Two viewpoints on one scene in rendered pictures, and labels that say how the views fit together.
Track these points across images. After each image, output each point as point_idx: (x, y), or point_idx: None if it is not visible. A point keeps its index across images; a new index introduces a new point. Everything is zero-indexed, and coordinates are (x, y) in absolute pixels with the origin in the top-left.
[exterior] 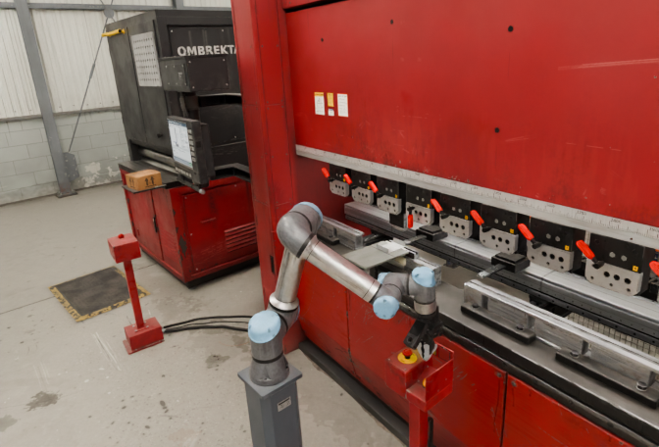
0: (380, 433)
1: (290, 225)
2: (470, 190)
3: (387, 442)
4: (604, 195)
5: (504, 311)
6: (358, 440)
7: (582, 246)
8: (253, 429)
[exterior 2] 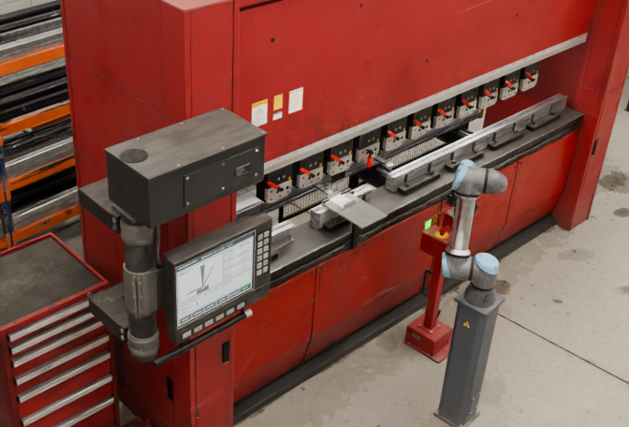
0: (352, 360)
1: (502, 174)
2: (407, 109)
3: (361, 356)
4: (468, 70)
5: (416, 173)
6: (363, 375)
7: (466, 101)
8: (483, 346)
